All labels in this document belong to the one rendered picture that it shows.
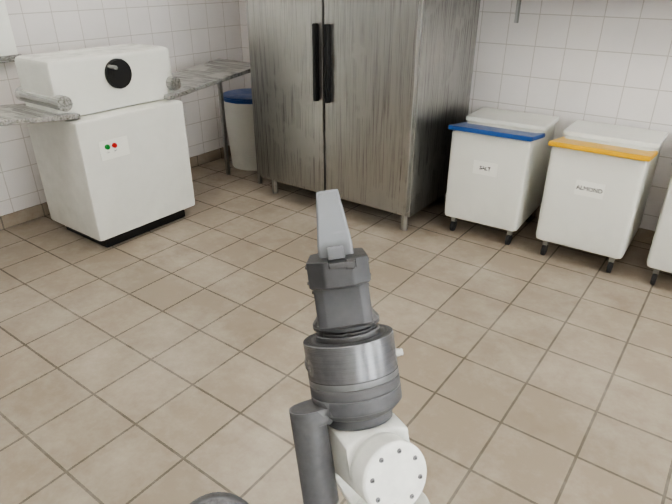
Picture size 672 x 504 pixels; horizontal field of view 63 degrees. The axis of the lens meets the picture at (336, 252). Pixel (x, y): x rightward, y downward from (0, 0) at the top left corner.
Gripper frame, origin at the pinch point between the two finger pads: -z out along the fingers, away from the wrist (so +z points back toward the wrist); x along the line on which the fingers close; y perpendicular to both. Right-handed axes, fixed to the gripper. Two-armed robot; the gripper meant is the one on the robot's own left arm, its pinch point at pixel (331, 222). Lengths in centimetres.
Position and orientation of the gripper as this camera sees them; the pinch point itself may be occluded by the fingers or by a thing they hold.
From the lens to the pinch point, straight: 52.4
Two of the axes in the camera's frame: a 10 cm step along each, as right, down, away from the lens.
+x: 0.1, 0.8, -10.0
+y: -9.9, 1.4, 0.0
